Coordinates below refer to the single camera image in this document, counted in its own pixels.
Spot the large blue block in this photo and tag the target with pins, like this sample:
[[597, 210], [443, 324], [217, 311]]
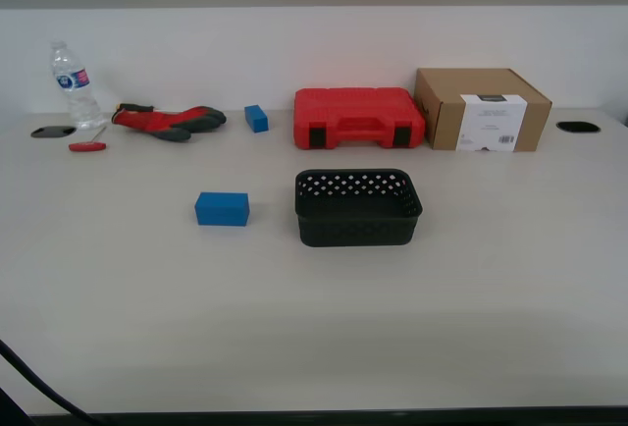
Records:
[[222, 209]]

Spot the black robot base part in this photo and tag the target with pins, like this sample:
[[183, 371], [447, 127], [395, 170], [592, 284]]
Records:
[[11, 411]]

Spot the black plastic mesh basket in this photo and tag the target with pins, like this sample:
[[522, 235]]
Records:
[[357, 210]]

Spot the small blue block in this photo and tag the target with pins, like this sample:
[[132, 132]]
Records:
[[256, 118]]

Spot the red plastic tool case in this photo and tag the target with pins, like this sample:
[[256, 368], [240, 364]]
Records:
[[355, 119]]

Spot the red and black work glove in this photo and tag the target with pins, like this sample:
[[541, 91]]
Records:
[[162, 121]]

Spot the brown cardboard box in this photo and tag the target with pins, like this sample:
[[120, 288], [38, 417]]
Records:
[[481, 107]]

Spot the clear plastic water bottle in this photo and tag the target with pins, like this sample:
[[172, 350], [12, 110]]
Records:
[[78, 97]]

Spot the black oval grommet cover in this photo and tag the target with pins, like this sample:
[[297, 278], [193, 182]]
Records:
[[53, 131]]

